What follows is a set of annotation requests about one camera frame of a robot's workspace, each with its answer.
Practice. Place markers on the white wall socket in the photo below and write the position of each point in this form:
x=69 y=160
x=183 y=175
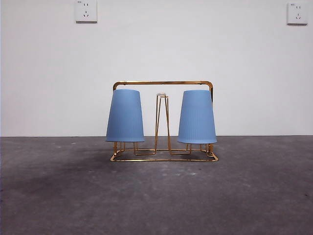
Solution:
x=86 y=12
x=297 y=14

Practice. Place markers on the blue ribbed plastic cup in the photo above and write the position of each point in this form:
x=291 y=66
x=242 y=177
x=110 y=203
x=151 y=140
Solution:
x=125 y=117
x=197 y=117

